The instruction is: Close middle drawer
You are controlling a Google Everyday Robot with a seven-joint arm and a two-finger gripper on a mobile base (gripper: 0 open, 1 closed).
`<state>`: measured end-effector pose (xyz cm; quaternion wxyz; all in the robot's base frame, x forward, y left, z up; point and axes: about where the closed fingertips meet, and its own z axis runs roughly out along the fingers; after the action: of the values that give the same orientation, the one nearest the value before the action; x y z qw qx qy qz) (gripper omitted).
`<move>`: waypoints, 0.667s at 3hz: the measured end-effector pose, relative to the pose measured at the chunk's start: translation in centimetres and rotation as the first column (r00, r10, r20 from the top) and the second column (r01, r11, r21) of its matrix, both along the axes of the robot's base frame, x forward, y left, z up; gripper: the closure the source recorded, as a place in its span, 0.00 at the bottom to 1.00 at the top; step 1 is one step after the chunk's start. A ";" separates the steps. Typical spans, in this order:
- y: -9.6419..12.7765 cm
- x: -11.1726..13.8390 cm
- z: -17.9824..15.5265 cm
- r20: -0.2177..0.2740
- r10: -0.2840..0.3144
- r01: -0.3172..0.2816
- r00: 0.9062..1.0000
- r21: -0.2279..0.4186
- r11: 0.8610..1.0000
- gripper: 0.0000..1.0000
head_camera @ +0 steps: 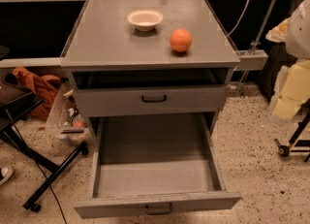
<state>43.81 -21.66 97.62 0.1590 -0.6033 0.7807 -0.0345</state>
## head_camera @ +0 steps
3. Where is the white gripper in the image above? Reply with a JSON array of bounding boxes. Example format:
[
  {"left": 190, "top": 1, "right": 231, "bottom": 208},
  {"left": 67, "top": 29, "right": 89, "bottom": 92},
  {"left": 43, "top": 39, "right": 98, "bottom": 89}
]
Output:
[{"left": 269, "top": 60, "right": 310, "bottom": 125}]

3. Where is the grey drawer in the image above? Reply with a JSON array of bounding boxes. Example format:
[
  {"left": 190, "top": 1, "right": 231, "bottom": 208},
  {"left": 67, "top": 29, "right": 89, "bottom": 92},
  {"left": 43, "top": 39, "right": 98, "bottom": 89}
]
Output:
[
  {"left": 75, "top": 113, "right": 241, "bottom": 218},
  {"left": 74, "top": 85, "right": 228, "bottom": 117}
]

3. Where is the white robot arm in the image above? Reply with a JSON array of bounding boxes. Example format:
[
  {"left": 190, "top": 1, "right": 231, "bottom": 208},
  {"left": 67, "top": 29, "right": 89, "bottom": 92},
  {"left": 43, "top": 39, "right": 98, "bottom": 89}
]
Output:
[{"left": 265, "top": 0, "right": 310, "bottom": 126}]

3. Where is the grey drawer cabinet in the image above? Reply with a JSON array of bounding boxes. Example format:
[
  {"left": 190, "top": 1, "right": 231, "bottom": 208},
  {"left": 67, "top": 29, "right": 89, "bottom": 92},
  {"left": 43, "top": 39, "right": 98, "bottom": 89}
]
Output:
[{"left": 61, "top": 0, "right": 239, "bottom": 127}]

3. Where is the grey top drawer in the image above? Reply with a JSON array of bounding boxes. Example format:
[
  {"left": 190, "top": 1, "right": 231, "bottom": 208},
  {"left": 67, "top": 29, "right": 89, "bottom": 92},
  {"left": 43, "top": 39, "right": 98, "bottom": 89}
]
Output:
[{"left": 74, "top": 85, "right": 228, "bottom": 117}]

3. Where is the black wheeled tripod base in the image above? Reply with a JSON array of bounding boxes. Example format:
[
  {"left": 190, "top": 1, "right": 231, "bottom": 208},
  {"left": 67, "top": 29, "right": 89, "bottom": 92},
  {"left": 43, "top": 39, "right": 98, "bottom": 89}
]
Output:
[{"left": 274, "top": 111, "right": 310, "bottom": 162}]

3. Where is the metal pole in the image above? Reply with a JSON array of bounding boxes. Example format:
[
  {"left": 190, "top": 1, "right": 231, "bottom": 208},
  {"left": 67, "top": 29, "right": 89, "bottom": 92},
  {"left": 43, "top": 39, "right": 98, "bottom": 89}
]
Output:
[{"left": 237, "top": 0, "right": 276, "bottom": 97}]

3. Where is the orange ball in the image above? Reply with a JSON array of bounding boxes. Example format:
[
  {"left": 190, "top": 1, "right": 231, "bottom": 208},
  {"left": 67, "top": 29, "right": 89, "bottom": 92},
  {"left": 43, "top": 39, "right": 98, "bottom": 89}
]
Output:
[{"left": 170, "top": 29, "right": 192, "bottom": 52}]

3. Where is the white paper bowl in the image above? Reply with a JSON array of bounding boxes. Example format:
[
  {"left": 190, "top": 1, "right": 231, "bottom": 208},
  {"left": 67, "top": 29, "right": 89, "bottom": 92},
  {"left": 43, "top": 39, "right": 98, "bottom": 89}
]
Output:
[{"left": 127, "top": 10, "right": 164, "bottom": 32}]

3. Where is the clear plastic bag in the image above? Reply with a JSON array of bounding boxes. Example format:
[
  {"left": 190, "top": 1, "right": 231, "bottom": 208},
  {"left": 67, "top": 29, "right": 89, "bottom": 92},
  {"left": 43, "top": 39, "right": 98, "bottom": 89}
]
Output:
[{"left": 46, "top": 81, "right": 91, "bottom": 145}]

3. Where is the orange backpack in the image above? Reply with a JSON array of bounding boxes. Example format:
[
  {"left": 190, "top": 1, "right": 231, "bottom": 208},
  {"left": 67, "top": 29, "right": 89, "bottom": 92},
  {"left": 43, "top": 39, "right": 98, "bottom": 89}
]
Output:
[{"left": 13, "top": 67, "right": 62, "bottom": 121}]

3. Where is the black folding stand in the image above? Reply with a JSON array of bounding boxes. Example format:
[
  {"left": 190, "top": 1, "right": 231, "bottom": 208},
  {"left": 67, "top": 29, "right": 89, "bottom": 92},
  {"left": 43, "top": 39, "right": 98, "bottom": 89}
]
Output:
[{"left": 0, "top": 45, "right": 89, "bottom": 212}]

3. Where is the white sneaker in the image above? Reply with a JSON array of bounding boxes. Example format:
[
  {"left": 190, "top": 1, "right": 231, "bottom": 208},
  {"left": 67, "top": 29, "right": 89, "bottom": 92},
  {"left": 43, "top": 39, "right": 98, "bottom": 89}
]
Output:
[{"left": 0, "top": 166, "right": 14, "bottom": 185}]

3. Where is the white cable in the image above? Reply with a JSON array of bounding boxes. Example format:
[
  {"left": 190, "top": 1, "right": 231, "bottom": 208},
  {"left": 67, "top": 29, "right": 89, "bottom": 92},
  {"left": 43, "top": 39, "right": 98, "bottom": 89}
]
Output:
[{"left": 226, "top": 0, "right": 252, "bottom": 39}]

